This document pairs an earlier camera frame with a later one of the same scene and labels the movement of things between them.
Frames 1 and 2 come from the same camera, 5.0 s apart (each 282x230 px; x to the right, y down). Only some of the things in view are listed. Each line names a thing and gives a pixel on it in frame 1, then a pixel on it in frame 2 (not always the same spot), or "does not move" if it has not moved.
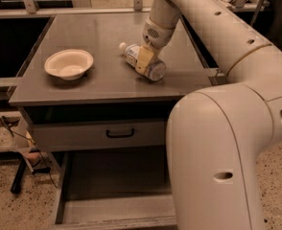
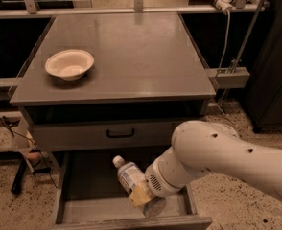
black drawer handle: x=120 y=135 does not move
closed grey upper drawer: x=99 y=134 does not move
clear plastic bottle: x=156 y=70 → x=129 y=177
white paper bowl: x=69 y=64 does not move
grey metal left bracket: x=3 y=88 does not move
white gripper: x=155 y=34 → x=154 y=178
